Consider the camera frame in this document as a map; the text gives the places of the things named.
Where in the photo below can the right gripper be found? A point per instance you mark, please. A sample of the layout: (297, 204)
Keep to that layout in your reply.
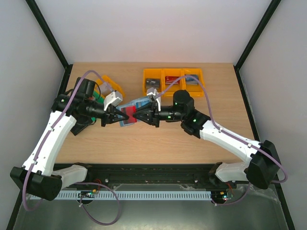
(155, 114)

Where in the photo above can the black card stack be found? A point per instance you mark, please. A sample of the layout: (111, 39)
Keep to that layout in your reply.
(151, 82)

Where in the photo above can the green storage bin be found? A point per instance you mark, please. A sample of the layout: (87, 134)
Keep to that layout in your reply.
(97, 97)

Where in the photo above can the yellow bin with red cards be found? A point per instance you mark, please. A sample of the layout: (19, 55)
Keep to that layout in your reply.
(173, 88)

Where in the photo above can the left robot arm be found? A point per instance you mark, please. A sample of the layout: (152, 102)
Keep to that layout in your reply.
(36, 176)

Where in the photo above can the grey slotted cable duct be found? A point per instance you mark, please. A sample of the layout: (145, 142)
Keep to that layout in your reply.
(138, 195)

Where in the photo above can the yellow bin left group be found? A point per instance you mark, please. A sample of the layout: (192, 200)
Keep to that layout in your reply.
(114, 85)

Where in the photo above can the red card stack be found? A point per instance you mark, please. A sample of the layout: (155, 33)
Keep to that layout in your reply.
(170, 79)

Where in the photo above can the black storage bin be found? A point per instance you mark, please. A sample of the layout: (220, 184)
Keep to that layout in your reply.
(82, 123)

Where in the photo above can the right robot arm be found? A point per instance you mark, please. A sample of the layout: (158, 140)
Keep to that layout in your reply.
(258, 165)

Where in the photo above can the blue card stack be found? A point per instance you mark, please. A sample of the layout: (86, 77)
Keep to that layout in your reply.
(192, 79)

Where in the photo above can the yellow bin with black cards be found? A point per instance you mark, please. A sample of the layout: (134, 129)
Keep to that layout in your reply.
(152, 73)

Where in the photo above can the white card stack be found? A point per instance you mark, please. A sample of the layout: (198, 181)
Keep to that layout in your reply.
(105, 88)

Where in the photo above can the yellow bin with blue cards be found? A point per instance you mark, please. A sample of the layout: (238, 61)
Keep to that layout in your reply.
(195, 90)

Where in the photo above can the red credit card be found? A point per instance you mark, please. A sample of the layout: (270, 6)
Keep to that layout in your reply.
(129, 110)

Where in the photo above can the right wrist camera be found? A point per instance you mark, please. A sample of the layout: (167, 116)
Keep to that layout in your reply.
(154, 97)

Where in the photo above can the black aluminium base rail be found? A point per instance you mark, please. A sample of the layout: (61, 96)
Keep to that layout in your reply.
(199, 176)

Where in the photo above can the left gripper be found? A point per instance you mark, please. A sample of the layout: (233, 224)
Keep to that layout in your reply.
(111, 116)

